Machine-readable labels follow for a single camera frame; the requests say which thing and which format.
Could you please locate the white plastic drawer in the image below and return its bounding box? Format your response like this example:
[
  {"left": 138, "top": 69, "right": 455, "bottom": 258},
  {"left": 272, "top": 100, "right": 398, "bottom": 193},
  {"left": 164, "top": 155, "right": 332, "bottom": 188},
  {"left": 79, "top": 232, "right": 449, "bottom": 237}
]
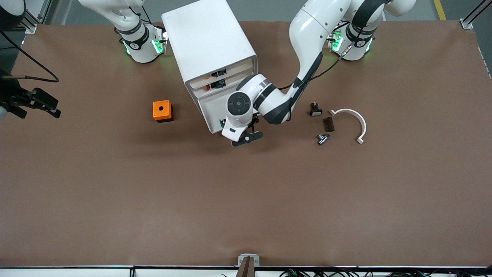
[{"left": 197, "top": 85, "right": 246, "bottom": 134}]

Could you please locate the white drawer cabinet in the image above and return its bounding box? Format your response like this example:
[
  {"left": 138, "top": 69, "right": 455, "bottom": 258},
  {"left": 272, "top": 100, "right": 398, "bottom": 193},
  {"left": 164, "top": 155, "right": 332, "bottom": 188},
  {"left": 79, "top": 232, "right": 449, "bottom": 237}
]
[{"left": 161, "top": 0, "right": 259, "bottom": 115}]

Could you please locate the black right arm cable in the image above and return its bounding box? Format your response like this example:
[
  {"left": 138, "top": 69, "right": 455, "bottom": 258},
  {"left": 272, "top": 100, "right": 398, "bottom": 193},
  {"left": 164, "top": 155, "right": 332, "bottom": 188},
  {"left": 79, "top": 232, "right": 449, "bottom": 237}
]
[{"left": 0, "top": 30, "right": 60, "bottom": 83}]

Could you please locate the aluminium frame profile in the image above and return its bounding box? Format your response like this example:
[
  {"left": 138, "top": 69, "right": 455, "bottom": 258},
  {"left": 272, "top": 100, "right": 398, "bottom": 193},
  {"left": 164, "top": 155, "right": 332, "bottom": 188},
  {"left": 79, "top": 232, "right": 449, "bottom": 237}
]
[
  {"left": 460, "top": 0, "right": 492, "bottom": 30},
  {"left": 20, "top": 10, "right": 38, "bottom": 34}
]

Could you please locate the orange button enclosure box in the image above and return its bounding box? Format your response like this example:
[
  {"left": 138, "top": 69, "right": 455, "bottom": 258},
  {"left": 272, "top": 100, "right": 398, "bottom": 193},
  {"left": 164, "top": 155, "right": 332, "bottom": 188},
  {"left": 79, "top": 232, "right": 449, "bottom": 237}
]
[{"left": 153, "top": 100, "right": 174, "bottom": 123}]

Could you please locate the white curved plastic bracket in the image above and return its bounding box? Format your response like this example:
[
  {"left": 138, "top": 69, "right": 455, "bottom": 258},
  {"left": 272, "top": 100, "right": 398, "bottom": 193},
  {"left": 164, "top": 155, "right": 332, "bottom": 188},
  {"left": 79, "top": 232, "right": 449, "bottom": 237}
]
[{"left": 329, "top": 108, "right": 367, "bottom": 145}]

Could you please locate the grey metal table bracket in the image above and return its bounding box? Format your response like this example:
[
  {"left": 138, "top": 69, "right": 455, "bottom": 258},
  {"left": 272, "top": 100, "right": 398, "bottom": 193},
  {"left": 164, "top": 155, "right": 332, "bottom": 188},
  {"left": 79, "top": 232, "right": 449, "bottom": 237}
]
[{"left": 238, "top": 254, "right": 260, "bottom": 267}]

